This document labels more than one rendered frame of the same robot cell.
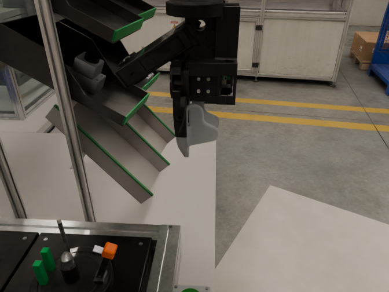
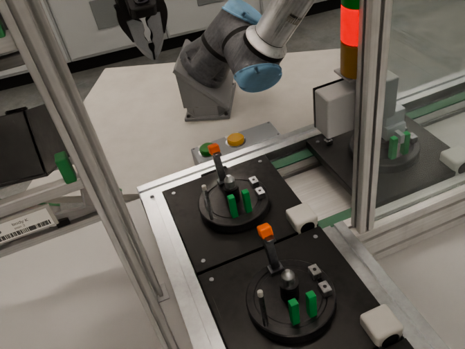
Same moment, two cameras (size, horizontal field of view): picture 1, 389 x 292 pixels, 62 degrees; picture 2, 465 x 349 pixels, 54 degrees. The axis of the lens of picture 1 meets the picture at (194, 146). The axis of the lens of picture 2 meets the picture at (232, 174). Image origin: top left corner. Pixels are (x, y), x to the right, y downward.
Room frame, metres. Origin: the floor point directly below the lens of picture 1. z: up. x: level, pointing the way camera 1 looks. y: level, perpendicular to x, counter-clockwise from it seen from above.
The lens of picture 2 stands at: (0.56, 0.83, 1.60)
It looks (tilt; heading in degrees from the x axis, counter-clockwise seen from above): 40 degrees down; 252
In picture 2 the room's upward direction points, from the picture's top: 11 degrees counter-clockwise
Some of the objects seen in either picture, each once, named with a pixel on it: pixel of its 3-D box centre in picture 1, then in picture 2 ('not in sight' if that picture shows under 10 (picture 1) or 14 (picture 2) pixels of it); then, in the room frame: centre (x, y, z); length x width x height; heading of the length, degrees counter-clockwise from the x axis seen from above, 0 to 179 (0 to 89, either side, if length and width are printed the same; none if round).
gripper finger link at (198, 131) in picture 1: (197, 133); (153, 31); (0.39, 0.00, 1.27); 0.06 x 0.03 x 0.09; 86
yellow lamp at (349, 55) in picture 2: not in sight; (358, 55); (0.19, 0.35, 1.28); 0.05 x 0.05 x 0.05
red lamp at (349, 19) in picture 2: not in sight; (360, 21); (0.19, 0.35, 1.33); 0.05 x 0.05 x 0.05
